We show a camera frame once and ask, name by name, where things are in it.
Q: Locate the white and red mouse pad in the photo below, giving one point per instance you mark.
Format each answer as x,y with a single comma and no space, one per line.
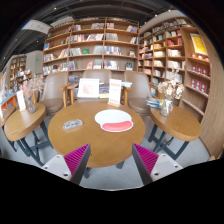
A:
112,120

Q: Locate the beige chair centre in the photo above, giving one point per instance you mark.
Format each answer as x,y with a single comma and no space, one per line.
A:
104,76

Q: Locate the stack of books on chair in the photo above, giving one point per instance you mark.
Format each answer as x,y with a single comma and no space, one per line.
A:
153,102

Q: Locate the glass vase with dried flowers left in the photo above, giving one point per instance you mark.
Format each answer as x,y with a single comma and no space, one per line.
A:
29,88

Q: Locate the wooden bookshelf right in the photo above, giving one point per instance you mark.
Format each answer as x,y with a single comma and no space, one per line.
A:
166,44

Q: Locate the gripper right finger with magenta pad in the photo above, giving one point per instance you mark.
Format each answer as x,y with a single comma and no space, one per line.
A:
152,166

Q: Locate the wooden bookshelf centre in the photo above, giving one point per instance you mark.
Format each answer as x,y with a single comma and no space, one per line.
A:
92,43

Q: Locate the round wooden centre table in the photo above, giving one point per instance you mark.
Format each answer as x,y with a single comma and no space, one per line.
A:
106,148

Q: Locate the beige chair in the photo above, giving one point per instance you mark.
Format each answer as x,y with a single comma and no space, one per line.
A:
55,92
104,76
136,99

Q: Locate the round wooden right table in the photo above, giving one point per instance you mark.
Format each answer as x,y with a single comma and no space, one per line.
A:
179,124

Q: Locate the beige chair left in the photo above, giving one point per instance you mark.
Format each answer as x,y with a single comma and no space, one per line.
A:
55,92

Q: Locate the beige chair right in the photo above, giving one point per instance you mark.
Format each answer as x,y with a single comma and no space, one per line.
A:
136,99

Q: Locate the white sign card left table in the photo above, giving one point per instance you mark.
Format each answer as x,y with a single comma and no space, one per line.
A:
21,100

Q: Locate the wooden bookshelf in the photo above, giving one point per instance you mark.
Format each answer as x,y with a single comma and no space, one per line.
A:
166,44
17,71
92,43

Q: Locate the round wooden table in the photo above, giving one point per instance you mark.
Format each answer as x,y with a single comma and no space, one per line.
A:
21,123
179,124
106,148

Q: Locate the round wooden left table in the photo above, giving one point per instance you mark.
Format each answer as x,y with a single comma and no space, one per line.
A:
21,123

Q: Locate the glass vase with dried flowers right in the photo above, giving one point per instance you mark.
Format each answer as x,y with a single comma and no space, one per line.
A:
170,90

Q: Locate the white picture board on chair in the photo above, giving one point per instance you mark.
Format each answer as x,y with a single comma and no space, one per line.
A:
88,88

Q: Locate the wooden bookshelf far left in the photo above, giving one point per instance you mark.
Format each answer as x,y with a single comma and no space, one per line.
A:
17,71

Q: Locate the grey patterned computer mouse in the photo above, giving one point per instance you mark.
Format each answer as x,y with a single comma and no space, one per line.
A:
72,124

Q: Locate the white standing sign card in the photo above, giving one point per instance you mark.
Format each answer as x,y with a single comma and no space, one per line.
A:
114,92

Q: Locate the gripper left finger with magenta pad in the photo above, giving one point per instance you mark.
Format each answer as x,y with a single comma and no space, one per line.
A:
70,167

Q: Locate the glass vase with dried flowers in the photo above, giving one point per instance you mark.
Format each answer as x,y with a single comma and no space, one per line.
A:
170,90
29,88

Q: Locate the yellow framed poster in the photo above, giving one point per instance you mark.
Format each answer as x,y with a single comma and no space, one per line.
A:
198,44

